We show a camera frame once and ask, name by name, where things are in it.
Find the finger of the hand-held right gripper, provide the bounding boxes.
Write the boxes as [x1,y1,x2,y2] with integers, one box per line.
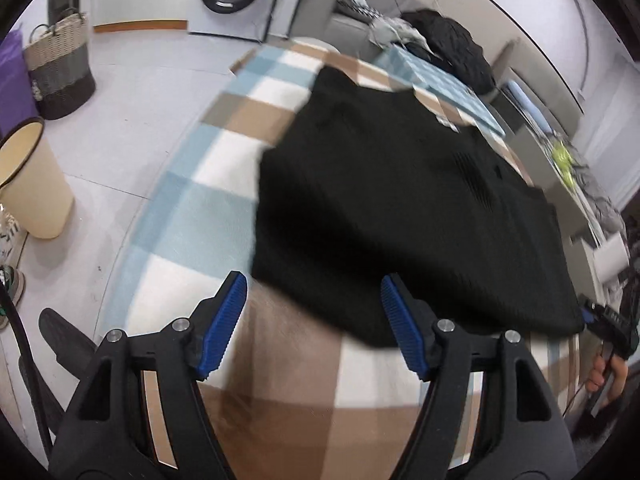
[580,297,608,328]

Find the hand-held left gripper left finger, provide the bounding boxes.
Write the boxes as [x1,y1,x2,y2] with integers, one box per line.
[48,270,249,480]

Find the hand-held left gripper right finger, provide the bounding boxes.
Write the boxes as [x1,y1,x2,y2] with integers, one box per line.
[380,272,568,480]

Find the black knit sweater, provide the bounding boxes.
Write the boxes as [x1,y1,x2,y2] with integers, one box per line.
[250,66,586,348]

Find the grey crumpled clothes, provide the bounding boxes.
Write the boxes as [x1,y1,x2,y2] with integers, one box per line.
[370,15,431,53]

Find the person's right hand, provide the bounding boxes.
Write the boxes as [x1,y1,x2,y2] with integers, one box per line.
[585,352,631,401]

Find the white paper roll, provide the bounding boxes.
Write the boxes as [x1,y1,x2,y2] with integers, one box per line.
[592,232,631,286]

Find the grey bedding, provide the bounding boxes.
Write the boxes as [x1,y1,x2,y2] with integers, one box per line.
[575,160,626,233]

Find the grey side cabinet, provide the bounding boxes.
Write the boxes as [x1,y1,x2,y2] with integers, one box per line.
[510,125,601,246]

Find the plaid tablecloth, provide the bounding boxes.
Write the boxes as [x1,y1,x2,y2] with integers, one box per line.
[102,42,583,480]

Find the green toy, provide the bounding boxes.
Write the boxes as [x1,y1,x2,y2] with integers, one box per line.
[550,140,583,186]

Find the green and white sneaker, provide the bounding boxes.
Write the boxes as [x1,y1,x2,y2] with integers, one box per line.
[0,265,26,331]

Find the light blue pillow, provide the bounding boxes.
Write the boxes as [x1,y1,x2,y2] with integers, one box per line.
[500,80,546,131]

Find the cream trash bin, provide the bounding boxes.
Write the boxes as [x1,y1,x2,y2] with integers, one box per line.
[0,116,76,240]

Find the teal checked side table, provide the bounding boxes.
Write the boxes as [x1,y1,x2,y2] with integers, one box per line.
[372,45,506,136]

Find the black jacket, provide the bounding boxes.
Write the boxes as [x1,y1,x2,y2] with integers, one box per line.
[400,8,496,96]

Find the round white stool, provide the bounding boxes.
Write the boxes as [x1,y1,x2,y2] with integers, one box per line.
[292,35,341,54]

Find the woven laundry basket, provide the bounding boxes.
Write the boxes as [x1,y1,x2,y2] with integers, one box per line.
[22,8,97,121]

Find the grey sofa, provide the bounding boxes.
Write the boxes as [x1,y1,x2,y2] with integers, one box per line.
[287,0,396,61]

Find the purple bag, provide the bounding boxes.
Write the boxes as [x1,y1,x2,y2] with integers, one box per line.
[0,30,41,133]

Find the houndstooth cushion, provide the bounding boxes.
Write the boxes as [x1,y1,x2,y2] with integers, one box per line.
[340,0,386,23]

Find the black cable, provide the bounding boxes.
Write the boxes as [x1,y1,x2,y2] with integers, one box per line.
[0,280,56,461]

